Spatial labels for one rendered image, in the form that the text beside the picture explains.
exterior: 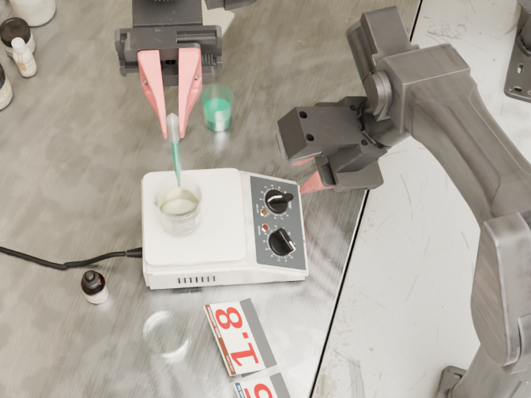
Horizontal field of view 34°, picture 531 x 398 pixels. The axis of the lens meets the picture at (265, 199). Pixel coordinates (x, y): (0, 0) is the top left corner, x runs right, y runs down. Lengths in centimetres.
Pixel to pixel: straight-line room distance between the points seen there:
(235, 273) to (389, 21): 35
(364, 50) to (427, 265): 34
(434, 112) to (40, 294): 57
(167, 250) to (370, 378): 29
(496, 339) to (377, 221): 46
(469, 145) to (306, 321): 43
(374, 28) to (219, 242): 31
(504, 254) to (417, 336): 46
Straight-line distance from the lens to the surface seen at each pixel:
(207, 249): 102
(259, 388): 104
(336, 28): 128
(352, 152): 91
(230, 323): 106
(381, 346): 109
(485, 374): 82
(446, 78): 80
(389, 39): 89
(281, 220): 108
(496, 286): 68
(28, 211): 116
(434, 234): 115
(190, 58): 83
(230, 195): 104
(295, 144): 87
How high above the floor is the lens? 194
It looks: 66 degrees down
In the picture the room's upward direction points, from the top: 6 degrees clockwise
